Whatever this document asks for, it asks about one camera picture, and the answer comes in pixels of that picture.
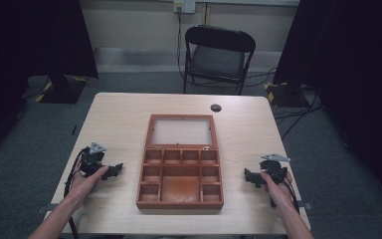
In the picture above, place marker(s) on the black curtain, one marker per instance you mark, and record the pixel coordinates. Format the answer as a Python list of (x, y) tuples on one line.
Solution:
[(351, 66), (30, 49)]

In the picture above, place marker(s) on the brown wooden compartment box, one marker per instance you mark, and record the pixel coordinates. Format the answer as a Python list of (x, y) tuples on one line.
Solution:
[(180, 189)]

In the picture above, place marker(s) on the black folding chair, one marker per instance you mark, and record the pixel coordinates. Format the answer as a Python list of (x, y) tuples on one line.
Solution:
[(217, 61)]

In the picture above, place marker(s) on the person's right hand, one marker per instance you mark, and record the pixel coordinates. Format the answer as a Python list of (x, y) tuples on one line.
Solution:
[(278, 194)]

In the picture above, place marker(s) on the person's left hand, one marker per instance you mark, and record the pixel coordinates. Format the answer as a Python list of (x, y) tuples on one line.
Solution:
[(83, 187)]

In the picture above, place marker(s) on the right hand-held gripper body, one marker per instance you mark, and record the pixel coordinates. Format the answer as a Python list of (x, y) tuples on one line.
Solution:
[(273, 167)]

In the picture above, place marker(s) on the grey table bracket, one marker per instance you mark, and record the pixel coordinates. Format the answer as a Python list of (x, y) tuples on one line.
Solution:
[(305, 205), (43, 208)]

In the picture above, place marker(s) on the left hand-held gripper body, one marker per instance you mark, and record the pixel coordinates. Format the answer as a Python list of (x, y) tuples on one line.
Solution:
[(91, 164)]

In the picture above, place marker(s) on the small dark floor object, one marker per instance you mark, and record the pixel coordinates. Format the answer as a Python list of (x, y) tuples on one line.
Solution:
[(74, 129)]

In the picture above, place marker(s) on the black stand base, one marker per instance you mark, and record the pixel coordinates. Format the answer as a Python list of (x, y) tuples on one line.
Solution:
[(285, 94), (61, 89)]

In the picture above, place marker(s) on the white wall outlet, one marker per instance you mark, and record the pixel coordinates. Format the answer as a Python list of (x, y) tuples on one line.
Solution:
[(184, 6)]

